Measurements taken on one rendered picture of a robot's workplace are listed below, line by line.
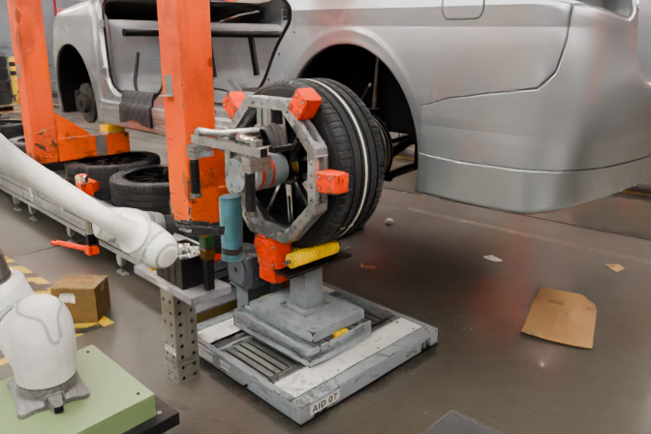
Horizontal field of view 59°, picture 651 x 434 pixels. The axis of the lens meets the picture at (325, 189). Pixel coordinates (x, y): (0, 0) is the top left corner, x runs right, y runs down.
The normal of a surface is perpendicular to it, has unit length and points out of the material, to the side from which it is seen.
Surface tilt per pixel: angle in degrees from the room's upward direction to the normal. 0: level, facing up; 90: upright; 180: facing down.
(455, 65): 90
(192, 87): 90
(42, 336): 79
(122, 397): 3
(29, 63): 90
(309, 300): 90
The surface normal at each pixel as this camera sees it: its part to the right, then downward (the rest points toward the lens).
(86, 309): -0.04, 0.25
